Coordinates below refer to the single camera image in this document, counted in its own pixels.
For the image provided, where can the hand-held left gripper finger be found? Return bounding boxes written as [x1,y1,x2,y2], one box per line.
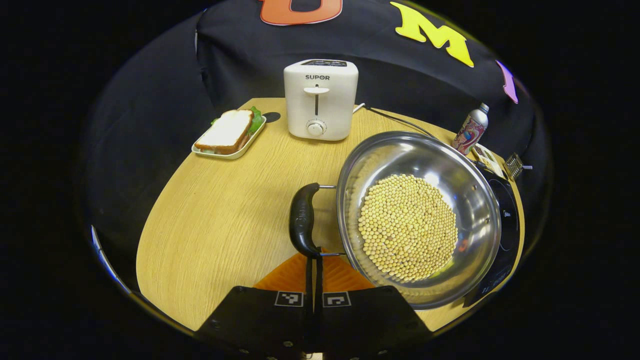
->
[196,251,317,360]
[315,251,434,360]

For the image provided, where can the pile of soybeans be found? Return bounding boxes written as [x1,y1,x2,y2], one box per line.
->
[357,173,459,283]

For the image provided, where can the stainless steel pot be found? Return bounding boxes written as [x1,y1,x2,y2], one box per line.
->
[289,131,502,311]

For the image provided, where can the black induction cooktop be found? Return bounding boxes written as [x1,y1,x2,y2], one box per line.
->
[462,165,521,308]

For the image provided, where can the white rectangular plate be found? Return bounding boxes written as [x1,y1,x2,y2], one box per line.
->
[191,107,267,161]

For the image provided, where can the sandwich with lettuce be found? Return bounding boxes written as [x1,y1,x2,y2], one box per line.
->
[195,106,264,155]

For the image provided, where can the white toaster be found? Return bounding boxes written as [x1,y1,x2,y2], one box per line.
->
[283,59,359,141]

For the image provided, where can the white seasoning tray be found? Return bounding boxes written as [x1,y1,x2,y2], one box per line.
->
[472,144,506,179]

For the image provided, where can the silver bottle with colourful label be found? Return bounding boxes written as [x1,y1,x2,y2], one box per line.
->
[451,103,490,156]

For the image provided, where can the black backdrop cloth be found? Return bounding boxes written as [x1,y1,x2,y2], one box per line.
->
[82,0,551,296]

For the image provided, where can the black power cable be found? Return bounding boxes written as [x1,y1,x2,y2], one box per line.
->
[364,104,437,139]

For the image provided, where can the wire mesh holder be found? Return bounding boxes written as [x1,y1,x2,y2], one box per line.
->
[505,152,533,181]

